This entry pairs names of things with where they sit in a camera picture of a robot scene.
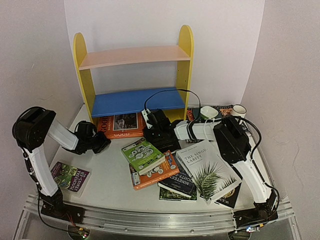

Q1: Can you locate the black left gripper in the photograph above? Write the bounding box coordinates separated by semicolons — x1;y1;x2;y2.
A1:
85;131;111;154

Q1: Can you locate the large orange Good Morning book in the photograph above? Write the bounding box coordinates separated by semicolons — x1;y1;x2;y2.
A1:
98;113;146;139

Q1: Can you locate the white Singularity palm book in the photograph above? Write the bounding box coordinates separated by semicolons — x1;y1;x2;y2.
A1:
175;140;242;202

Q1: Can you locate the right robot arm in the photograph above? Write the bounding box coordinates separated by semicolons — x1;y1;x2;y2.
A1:
141;108;280;226

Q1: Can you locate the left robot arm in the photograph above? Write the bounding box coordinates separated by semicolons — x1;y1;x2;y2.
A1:
12;106;111;219

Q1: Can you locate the black paperback barcode book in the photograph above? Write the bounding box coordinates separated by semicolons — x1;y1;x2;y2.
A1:
152;139;181;153

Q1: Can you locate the green cartoon paperback book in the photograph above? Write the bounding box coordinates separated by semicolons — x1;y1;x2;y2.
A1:
121;137;165;176

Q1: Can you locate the orange cartoon paperback book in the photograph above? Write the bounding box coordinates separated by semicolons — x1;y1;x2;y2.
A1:
129;150;180;190

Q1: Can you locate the yellow pink blue bookshelf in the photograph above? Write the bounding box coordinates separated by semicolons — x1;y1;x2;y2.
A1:
72;24;195;123

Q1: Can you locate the purple Treehouse book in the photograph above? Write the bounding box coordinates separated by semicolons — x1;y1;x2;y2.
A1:
50;161;92;197

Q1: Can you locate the green white bowl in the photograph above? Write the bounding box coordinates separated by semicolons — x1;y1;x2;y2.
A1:
200;106;219;120

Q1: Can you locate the Nineteen Eighty-Four book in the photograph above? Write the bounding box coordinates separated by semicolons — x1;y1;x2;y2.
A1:
157;154;197;199

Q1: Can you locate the dark green forest book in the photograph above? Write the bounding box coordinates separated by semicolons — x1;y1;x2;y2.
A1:
159;187;197;202

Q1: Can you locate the patterned cloth mat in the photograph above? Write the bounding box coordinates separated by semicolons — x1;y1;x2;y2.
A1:
185;105;252;144

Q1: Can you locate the white mug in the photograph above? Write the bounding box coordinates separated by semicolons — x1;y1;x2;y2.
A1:
231;104;247;118

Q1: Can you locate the black Moon and Sixpence book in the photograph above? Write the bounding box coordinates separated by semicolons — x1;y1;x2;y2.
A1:
212;162;243;209

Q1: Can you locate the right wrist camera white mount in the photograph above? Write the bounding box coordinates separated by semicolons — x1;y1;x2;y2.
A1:
141;109;153;129

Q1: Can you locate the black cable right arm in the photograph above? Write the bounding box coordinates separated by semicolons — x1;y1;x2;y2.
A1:
144;88;262;161

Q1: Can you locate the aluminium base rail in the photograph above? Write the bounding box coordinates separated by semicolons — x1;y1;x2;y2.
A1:
22;194;293;232

